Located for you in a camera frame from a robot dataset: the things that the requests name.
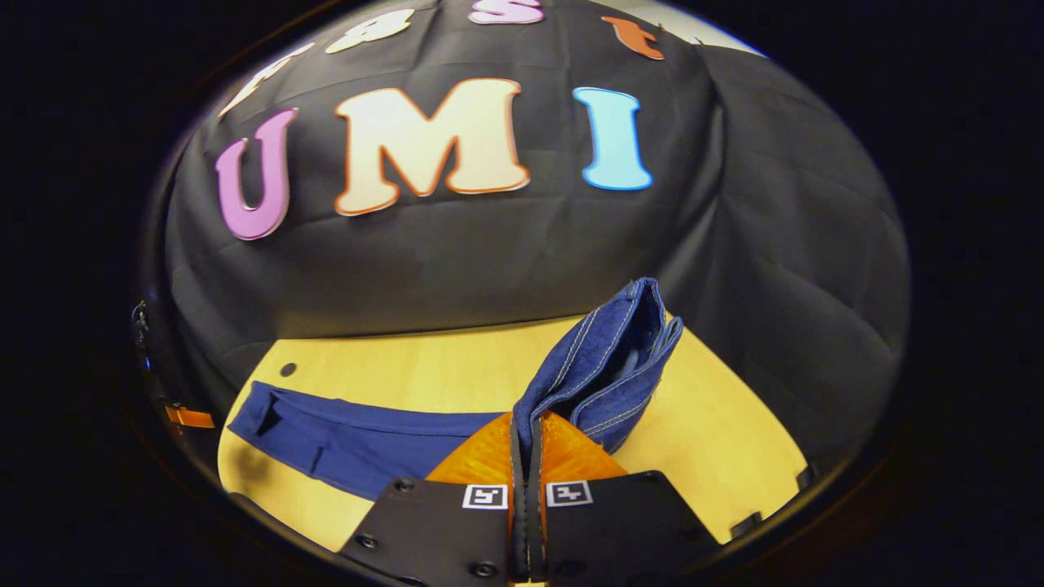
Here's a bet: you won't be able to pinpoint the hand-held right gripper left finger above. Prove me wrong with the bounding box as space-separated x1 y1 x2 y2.
338 412 528 585

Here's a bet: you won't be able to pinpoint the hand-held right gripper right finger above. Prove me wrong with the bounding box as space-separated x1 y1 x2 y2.
529 411 723 585

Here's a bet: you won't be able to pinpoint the blue jeans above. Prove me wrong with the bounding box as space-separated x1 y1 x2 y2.
227 277 684 500

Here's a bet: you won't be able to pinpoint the black backdrop cloth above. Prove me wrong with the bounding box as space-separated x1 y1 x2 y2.
135 0 912 478

